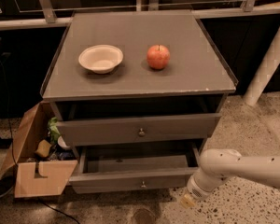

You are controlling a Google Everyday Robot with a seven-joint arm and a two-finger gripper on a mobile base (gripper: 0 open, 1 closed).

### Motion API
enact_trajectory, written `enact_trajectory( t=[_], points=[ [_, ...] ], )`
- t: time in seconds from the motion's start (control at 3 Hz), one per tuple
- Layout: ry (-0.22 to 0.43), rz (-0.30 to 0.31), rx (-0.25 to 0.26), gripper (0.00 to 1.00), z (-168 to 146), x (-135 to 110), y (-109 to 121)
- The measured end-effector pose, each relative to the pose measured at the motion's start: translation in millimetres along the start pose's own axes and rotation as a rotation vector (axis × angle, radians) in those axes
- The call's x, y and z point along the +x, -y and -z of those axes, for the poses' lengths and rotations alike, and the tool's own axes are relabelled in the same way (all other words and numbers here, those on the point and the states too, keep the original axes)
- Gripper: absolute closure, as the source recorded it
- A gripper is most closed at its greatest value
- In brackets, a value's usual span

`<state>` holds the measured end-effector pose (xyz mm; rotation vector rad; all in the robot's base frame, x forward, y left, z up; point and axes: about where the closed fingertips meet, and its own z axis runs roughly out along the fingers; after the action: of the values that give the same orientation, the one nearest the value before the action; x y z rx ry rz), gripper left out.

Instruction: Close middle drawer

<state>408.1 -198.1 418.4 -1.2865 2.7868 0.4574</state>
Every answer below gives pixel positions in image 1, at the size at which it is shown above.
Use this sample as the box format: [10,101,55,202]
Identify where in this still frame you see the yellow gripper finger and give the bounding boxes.
[180,194,196,208]

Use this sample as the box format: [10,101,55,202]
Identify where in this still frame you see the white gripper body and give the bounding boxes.
[187,168,224,201]

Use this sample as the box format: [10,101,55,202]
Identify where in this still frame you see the grey drawer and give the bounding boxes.
[57,113,221,147]
[70,140,199,193]

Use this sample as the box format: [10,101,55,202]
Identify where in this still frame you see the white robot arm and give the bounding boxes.
[180,26,280,208]

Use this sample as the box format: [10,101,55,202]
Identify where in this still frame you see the grey top drawer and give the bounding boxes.
[57,113,221,147]

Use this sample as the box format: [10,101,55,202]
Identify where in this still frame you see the grey wooden drawer cabinet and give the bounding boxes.
[40,10,239,161]

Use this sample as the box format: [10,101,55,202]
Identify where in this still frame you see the red apple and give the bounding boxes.
[147,45,170,70]

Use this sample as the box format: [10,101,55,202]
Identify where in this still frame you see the white cup in box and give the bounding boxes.
[57,136,71,150]

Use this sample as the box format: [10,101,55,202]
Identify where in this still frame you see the open cardboard box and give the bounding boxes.
[0,102,77,198]

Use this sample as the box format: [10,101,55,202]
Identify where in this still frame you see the yellow sponge in box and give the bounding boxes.
[35,140,51,158]

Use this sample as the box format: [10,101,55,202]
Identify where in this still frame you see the green packet in box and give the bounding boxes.
[48,117,61,144]

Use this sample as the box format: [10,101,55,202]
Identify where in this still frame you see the white paper bowl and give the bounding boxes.
[78,45,123,74]

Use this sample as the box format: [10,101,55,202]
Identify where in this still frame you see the metal window railing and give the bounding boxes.
[0,0,280,31]

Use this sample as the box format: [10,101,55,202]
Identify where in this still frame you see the black cable on floor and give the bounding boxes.
[0,54,82,224]

